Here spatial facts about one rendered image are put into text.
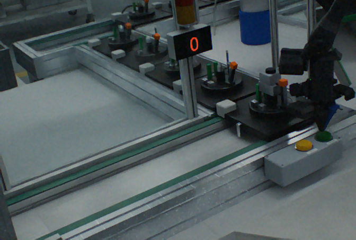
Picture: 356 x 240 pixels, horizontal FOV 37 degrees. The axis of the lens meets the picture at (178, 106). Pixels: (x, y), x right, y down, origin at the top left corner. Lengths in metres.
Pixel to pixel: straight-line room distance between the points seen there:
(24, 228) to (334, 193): 0.76
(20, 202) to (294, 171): 0.69
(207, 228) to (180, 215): 0.08
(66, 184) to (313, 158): 0.64
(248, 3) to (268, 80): 0.97
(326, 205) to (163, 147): 0.47
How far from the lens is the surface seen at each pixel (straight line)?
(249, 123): 1.51
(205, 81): 1.74
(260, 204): 1.37
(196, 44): 1.47
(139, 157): 1.48
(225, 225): 1.30
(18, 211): 1.41
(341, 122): 1.53
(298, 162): 1.35
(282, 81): 1.50
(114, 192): 1.38
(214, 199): 1.32
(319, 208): 1.35
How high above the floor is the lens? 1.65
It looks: 24 degrees down
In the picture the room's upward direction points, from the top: 8 degrees counter-clockwise
